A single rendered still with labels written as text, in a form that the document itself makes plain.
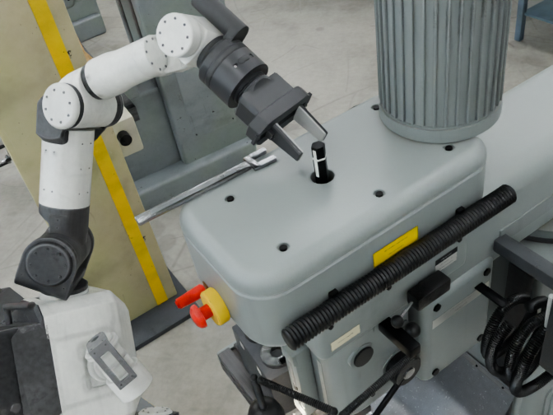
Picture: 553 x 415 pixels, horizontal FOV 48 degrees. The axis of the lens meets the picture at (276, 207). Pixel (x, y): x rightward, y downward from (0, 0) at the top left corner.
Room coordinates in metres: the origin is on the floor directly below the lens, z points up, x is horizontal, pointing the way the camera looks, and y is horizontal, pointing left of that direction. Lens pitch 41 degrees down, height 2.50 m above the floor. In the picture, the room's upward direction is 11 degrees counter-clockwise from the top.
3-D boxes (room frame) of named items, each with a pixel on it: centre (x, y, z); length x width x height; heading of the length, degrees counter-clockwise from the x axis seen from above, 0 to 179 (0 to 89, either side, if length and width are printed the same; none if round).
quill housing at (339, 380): (0.76, -0.08, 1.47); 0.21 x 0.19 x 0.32; 27
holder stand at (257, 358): (1.06, 0.10, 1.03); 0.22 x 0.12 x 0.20; 22
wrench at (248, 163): (0.79, 0.10, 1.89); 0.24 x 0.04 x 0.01; 115
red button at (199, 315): (0.65, 0.15, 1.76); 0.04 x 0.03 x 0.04; 27
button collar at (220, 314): (0.66, 0.13, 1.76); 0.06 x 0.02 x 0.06; 27
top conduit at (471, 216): (0.65, -0.18, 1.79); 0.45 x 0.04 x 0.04; 117
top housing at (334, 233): (0.77, -0.09, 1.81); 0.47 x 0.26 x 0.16; 117
